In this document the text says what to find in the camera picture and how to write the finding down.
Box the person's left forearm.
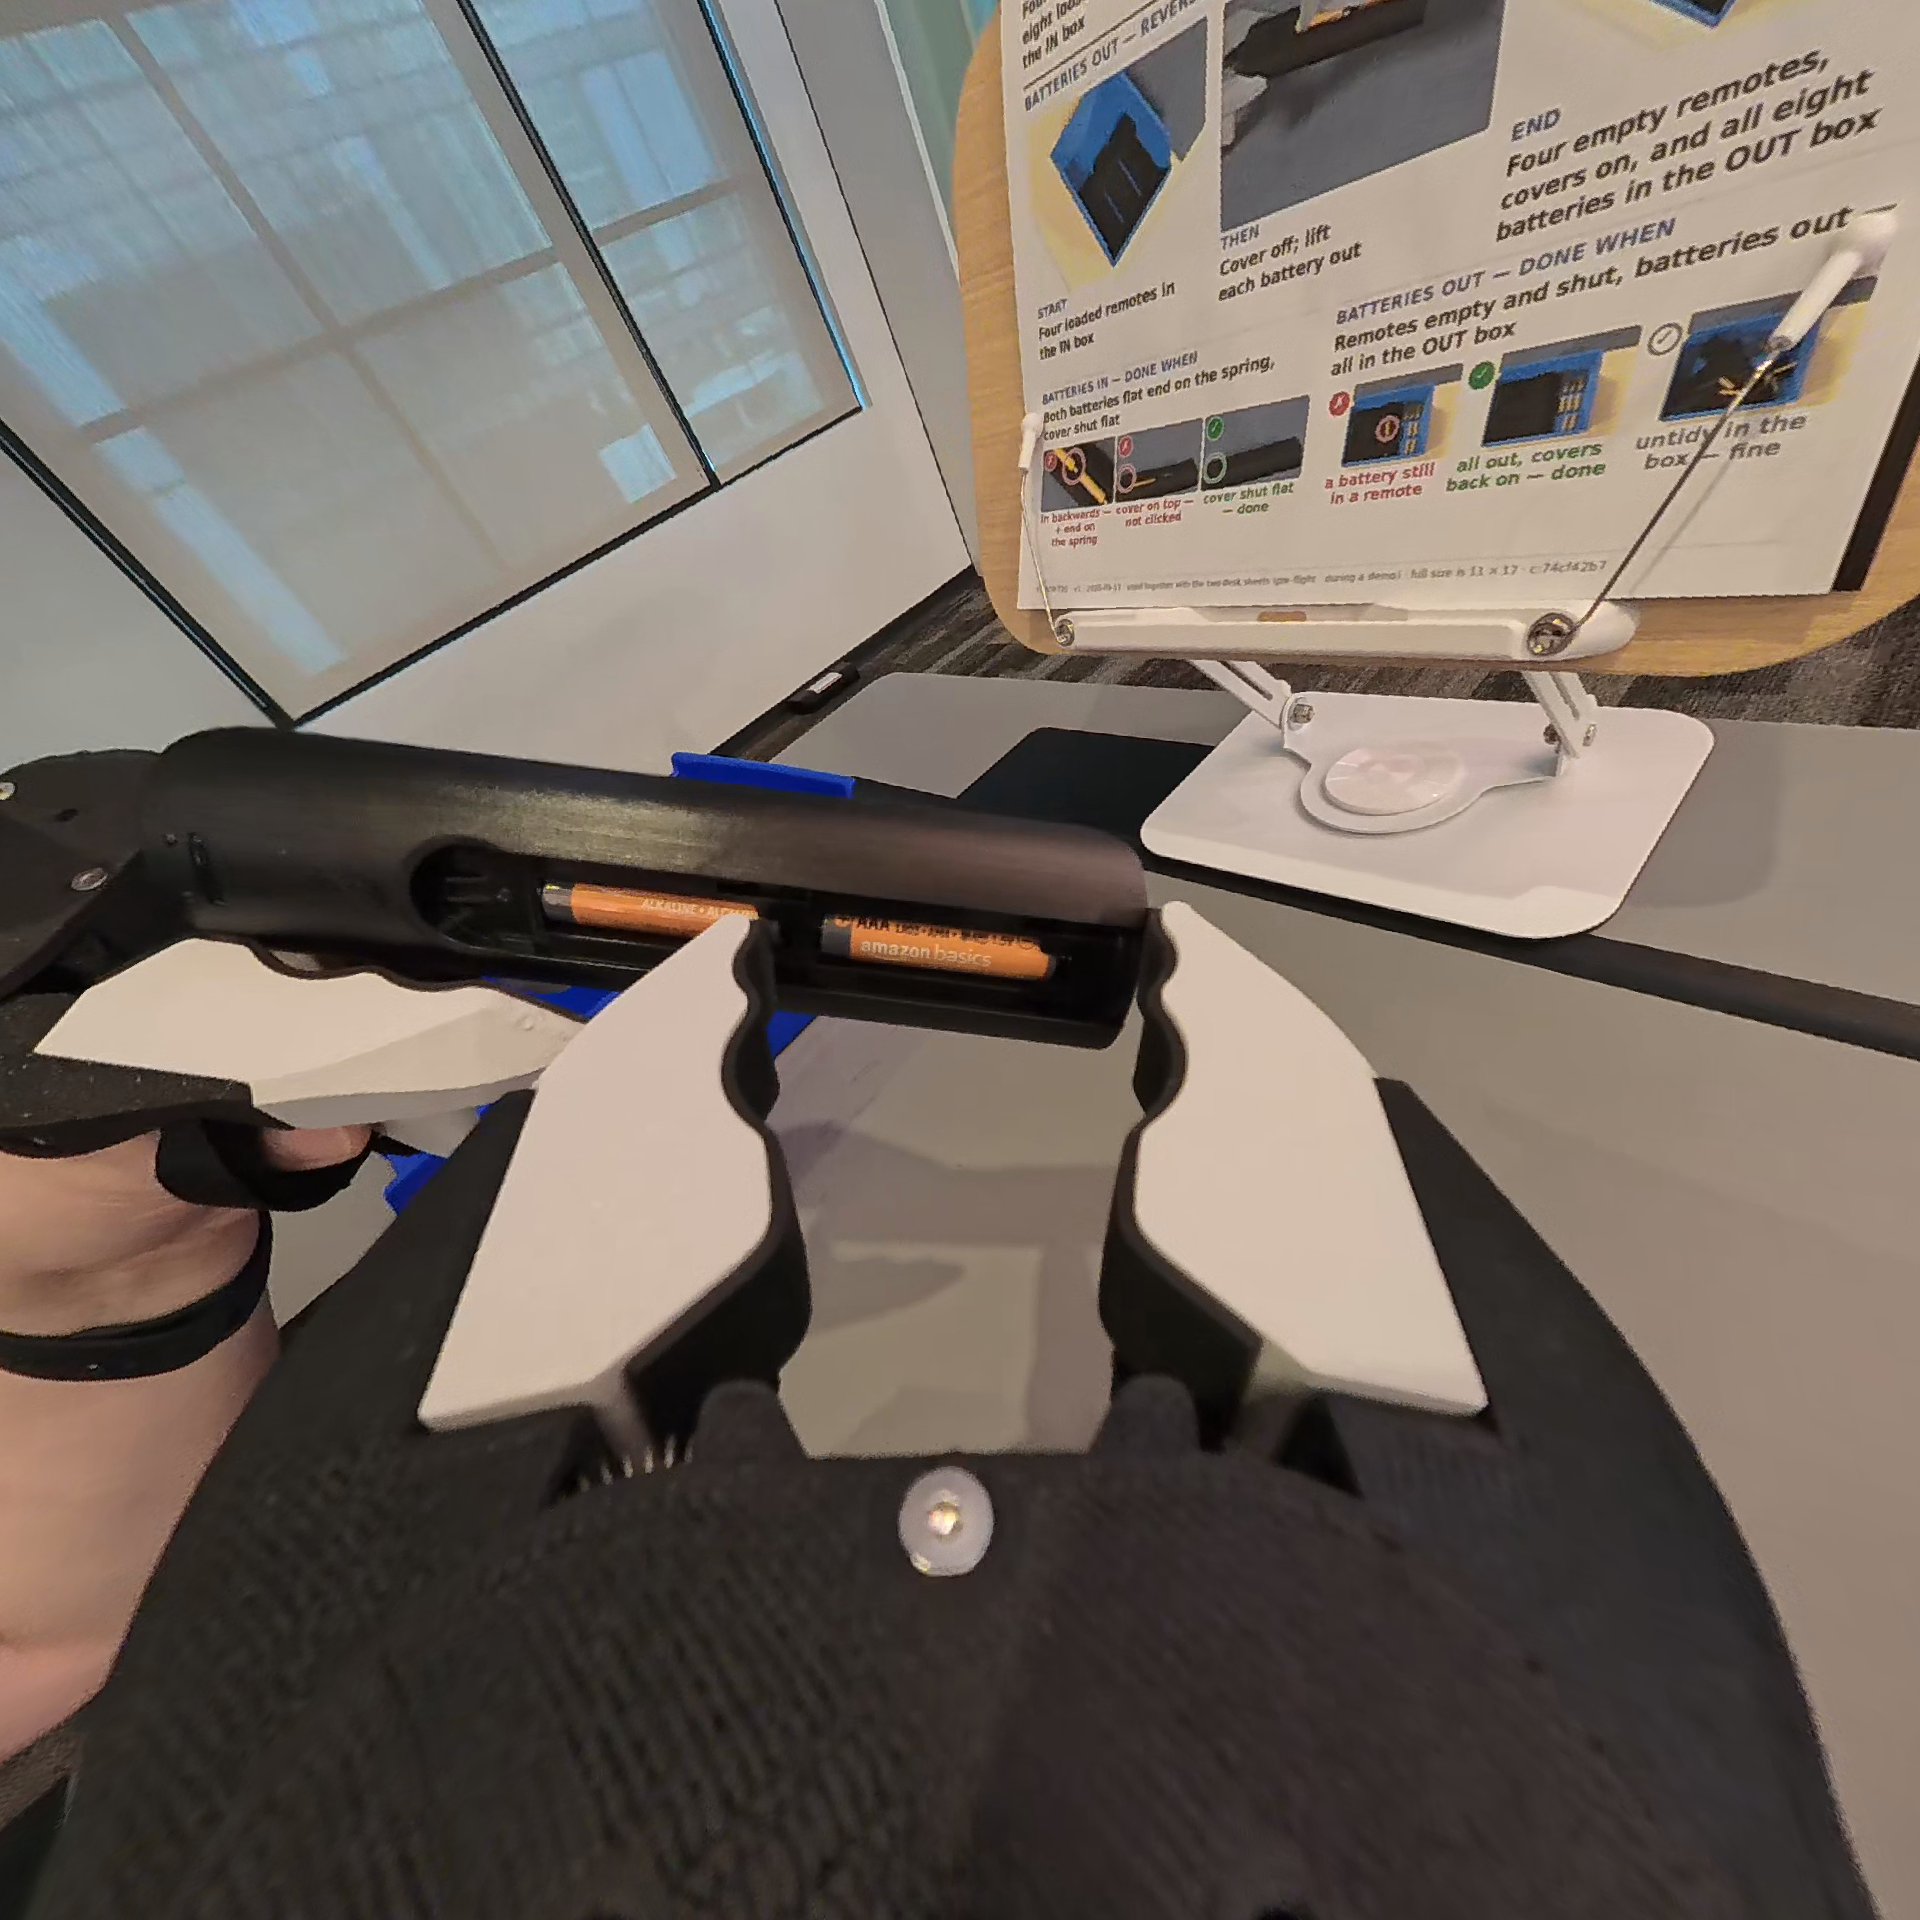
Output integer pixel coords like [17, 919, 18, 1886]
[0, 1334, 280, 1757]

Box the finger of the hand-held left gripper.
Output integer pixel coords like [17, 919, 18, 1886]
[33, 937, 590, 1135]

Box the black remote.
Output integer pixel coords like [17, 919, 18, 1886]
[135, 727, 1156, 1052]

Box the white sign stand base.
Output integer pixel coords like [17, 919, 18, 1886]
[1036, 584, 1719, 941]

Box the person's left hand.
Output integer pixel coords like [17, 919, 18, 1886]
[0, 1135, 377, 1343]

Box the large window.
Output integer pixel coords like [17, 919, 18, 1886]
[0, 0, 874, 721]

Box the blue plastic bin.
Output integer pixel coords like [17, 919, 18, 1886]
[375, 751, 864, 1209]

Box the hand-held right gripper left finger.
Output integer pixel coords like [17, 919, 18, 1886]
[422, 910, 812, 1449]

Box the aaa battery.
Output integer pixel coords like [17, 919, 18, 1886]
[543, 879, 761, 937]
[817, 920, 1058, 984]

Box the instruction sheet on stand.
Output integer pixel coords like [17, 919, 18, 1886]
[956, 0, 1920, 676]

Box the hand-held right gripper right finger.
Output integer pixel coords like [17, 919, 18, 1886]
[1095, 900, 1490, 1449]

